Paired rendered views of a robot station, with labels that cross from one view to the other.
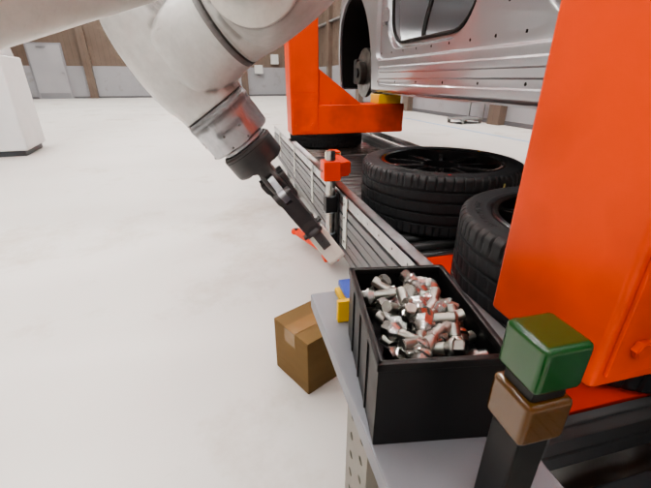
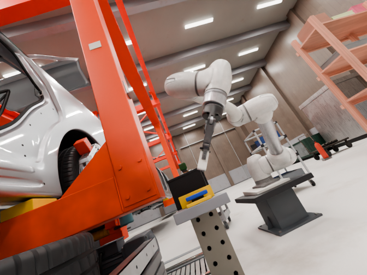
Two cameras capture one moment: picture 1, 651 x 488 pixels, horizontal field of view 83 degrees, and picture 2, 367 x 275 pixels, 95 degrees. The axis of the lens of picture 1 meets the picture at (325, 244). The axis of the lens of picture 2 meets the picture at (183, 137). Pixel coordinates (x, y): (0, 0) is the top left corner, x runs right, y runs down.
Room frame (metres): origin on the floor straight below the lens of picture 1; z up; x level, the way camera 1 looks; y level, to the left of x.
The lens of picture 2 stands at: (1.12, 0.06, 0.47)
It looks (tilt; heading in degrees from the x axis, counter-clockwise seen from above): 19 degrees up; 189
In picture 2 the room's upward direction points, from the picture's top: 23 degrees counter-clockwise
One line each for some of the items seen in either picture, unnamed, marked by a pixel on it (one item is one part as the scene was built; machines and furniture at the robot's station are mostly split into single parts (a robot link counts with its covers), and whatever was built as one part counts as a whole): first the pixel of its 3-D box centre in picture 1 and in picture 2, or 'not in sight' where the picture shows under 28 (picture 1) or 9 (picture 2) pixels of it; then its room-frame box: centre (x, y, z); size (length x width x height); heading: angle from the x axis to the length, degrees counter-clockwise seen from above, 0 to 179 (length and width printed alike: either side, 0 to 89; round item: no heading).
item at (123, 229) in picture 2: not in sight; (113, 229); (-0.02, -0.85, 0.48); 0.16 x 0.12 x 0.17; 104
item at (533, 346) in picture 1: (542, 351); (183, 167); (0.20, -0.15, 0.64); 0.04 x 0.04 x 0.04; 14
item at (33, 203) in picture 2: not in sight; (31, 209); (0.50, -0.83, 0.70); 0.14 x 0.14 x 0.05; 14
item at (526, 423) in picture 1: (526, 403); not in sight; (0.20, -0.15, 0.59); 0.04 x 0.04 x 0.04; 14
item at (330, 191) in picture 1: (330, 208); not in sight; (1.51, -0.02, 0.30); 0.09 x 0.05 x 0.50; 14
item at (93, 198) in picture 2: not in sight; (67, 197); (0.46, -0.66, 0.69); 0.52 x 0.17 x 0.35; 104
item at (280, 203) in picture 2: not in sight; (277, 204); (-0.56, 0.30, 0.15); 0.50 x 0.50 x 0.30; 18
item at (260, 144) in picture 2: not in sight; (274, 159); (-1.76, 0.78, 0.50); 0.54 x 0.42 x 1.00; 14
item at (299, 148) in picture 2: not in sight; (309, 147); (-8.64, 4.22, 0.43); 2.20 x 2.01 x 0.87; 18
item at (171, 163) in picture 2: not in sight; (161, 162); (-3.63, -1.60, 1.75); 0.68 x 0.16 x 2.45; 104
